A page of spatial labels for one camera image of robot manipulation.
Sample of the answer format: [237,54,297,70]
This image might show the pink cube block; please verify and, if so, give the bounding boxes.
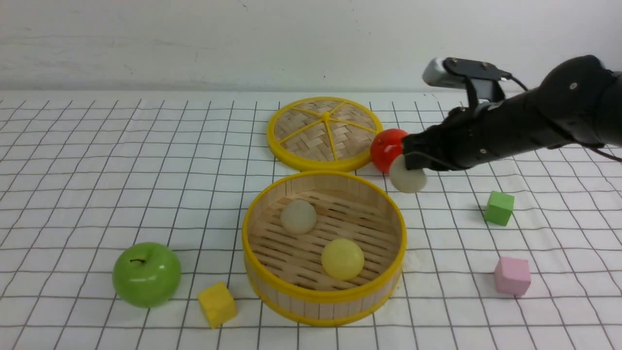
[494,256,532,297]

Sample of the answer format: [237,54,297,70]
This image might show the bamboo steamer tray yellow rim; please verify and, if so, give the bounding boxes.
[241,171,407,327]

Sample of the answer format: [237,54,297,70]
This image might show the white grid tablecloth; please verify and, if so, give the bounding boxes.
[0,92,621,350]

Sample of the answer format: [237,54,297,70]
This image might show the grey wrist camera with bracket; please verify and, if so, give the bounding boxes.
[422,57,513,109]

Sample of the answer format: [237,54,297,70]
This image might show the yellow bun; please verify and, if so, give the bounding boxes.
[321,238,365,281]

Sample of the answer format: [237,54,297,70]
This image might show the green apple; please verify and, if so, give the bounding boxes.
[112,242,182,308]

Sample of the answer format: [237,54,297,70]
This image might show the red tomato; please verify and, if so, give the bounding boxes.
[370,128,409,174]

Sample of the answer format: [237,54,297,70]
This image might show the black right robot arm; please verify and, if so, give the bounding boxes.
[398,55,622,172]

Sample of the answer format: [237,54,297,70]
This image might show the woven bamboo steamer lid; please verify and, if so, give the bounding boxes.
[266,97,384,172]

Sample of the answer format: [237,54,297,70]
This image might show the white bun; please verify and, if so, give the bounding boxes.
[280,199,317,235]
[389,155,428,193]

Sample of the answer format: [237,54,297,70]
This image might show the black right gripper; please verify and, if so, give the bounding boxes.
[402,101,540,171]

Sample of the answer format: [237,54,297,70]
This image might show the green cube block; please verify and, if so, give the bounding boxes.
[484,191,515,226]

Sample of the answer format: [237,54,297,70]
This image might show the yellow cube block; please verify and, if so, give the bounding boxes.
[197,282,238,329]

